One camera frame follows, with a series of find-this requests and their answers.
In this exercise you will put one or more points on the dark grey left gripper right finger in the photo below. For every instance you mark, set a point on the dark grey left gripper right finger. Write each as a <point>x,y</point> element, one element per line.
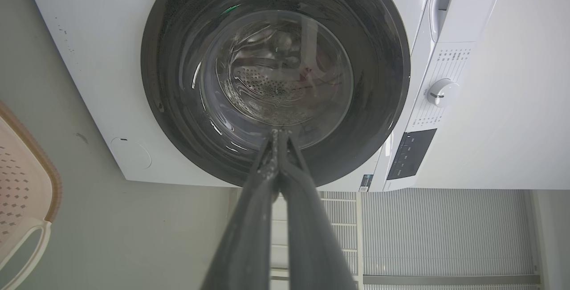
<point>311,241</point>

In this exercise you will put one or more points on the dark round washing machine door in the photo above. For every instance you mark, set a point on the dark round washing machine door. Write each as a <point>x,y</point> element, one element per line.
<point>187,80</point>

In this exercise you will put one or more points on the white washing machine control dial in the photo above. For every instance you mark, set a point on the white washing machine control dial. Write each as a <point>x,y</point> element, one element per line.
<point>441,92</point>

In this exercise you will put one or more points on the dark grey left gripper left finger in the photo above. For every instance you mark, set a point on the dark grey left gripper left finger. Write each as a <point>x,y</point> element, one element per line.
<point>242,241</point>

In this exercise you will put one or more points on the white front-load washing machine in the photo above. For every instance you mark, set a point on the white front-load washing machine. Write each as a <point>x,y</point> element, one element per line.
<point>463,116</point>

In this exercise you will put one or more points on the beige plastic laundry basket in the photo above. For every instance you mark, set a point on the beige plastic laundry basket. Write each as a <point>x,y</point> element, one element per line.
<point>22,183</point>

